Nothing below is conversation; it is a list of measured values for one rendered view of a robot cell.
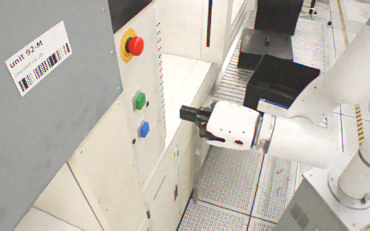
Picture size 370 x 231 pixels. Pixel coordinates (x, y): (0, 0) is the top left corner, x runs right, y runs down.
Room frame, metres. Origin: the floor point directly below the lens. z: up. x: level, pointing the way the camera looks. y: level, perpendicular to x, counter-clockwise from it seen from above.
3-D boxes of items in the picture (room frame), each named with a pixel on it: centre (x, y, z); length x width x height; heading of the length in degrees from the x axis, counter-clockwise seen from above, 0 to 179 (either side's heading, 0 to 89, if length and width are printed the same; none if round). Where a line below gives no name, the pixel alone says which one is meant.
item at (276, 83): (0.96, -0.44, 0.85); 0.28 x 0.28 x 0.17; 62
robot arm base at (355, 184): (0.51, -0.63, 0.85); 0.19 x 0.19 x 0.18
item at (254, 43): (1.37, -0.46, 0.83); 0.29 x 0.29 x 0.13; 77
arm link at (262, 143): (0.39, -0.17, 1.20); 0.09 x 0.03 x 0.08; 160
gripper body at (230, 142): (0.41, -0.11, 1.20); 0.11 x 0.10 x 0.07; 70
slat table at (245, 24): (1.37, -0.56, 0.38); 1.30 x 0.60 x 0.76; 160
